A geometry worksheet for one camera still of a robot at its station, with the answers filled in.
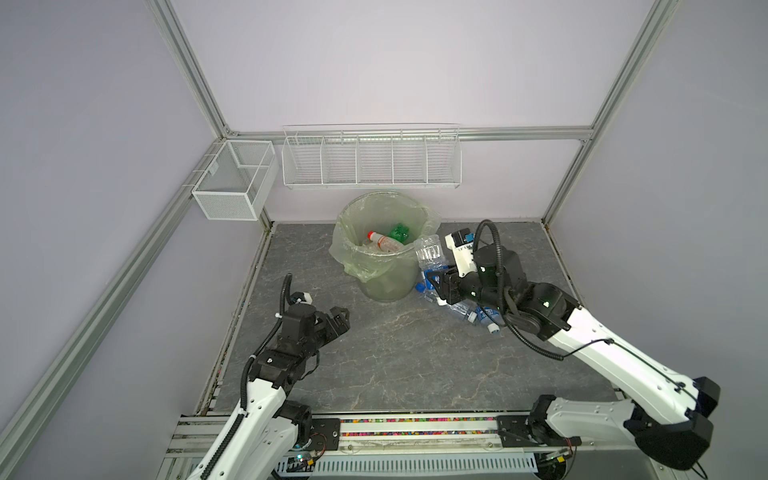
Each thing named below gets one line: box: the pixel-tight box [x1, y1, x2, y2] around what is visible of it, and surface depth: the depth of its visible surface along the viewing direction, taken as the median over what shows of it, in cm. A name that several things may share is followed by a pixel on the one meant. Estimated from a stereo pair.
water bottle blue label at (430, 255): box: [414, 234, 449, 283], surface depth 67 cm
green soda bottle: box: [386, 223, 411, 245], surface depth 98 cm
